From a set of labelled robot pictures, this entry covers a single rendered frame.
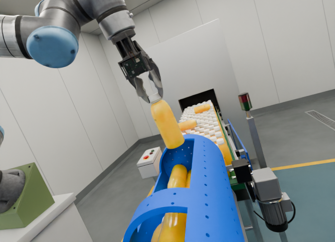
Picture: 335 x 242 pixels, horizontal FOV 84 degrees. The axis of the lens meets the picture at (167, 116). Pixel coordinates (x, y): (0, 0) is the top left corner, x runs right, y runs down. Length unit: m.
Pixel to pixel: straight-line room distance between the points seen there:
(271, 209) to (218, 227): 0.80
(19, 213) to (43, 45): 0.80
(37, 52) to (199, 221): 0.47
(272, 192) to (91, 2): 1.09
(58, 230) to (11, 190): 0.28
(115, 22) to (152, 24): 4.79
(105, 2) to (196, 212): 0.52
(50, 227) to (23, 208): 0.14
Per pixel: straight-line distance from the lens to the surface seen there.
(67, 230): 1.19
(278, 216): 1.24
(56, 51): 0.48
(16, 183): 1.11
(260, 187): 1.12
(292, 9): 5.19
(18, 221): 1.12
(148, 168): 1.11
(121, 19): 0.55
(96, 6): 0.57
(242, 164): 0.97
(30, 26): 0.50
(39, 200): 1.14
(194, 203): 0.44
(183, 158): 0.88
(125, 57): 0.53
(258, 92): 5.03
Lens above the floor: 1.47
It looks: 10 degrees down
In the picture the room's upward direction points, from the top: 20 degrees counter-clockwise
